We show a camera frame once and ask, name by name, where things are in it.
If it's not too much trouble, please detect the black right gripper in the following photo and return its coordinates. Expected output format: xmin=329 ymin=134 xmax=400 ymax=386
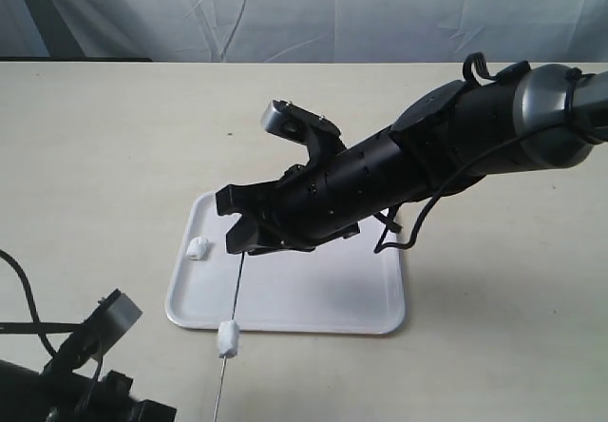
xmin=215 ymin=155 xmax=361 ymax=255

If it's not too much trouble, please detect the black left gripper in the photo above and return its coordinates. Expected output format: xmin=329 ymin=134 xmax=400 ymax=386
xmin=43 ymin=371 xmax=177 ymax=421

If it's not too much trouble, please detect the thin metal skewer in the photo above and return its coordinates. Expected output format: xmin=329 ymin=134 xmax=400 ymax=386
xmin=213 ymin=253 xmax=245 ymax=422

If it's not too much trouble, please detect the white marshmallow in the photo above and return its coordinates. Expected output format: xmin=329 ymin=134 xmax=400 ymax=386
xmin=217 ymin=319 xmax=240 ymax=359
xmin=185 ymin=236 xmax=210 ymax=260

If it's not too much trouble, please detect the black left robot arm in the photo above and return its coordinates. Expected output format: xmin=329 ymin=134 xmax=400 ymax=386
xmin=1 ymin=361 xmax=177 ymax=421

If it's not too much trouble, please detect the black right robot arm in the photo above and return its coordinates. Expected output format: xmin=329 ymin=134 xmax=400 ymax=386
xmin=215 ymin=52 xmax=607 ymax=255

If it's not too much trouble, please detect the white plastic tray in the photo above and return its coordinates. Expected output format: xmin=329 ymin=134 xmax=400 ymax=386
xmin=165 ymin=192 xmax=407 ymax=336

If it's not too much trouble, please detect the grey backdrop curtain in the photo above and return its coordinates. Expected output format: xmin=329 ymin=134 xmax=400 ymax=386
xmin=1 ymin=0 xmax=607 ymax=63

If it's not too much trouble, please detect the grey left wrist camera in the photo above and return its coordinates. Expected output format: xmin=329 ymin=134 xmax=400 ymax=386
xmin=43 ymin=289 xmax=143 ymax=376

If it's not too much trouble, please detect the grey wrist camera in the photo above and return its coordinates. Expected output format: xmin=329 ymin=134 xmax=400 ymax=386
xmin=43 ymin=289 xmax=143 ymax=376
xmin=261 ymin=100 xmax=346 ymax=165

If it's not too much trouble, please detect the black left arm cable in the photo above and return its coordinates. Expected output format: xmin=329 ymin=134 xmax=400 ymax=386
xmin=0 ymin=249 xmax=104 ymax=394

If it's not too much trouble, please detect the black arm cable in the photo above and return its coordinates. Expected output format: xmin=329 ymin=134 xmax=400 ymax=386
xmin=0 ymin=249 xmax=104 ymax=394
xmin=374 ymin=53 xmax=608 ymax=255

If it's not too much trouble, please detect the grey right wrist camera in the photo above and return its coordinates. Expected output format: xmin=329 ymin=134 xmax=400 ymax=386
xmin=261 ymin=100 xmax=346 ymax=165

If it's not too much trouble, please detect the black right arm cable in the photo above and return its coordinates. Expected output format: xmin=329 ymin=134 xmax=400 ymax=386
xmin=374 ymin=53 xmax=608 ymax=255

